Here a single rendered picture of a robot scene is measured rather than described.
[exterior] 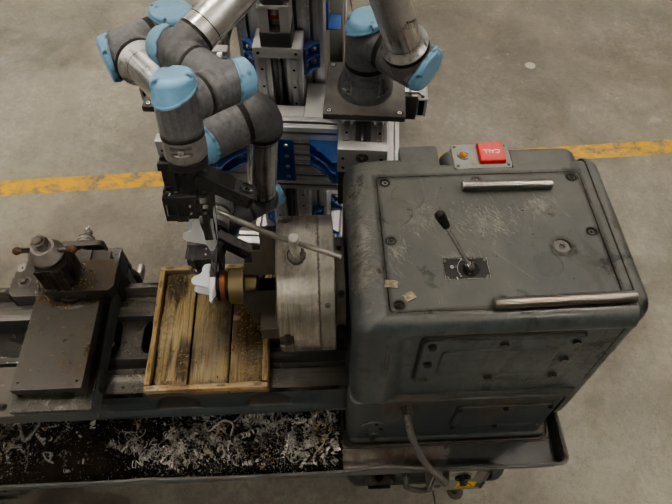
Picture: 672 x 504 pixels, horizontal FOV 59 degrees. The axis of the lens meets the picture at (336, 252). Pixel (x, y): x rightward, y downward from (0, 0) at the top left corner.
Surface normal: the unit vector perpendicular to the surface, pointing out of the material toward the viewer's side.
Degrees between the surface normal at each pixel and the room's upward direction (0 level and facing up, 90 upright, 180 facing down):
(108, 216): 0
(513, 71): 0
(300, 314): 56
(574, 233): 0
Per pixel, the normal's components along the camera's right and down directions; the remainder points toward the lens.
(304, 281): 0.02, -0.06
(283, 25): -0.06, 0.82
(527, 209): 0.00, -0.57
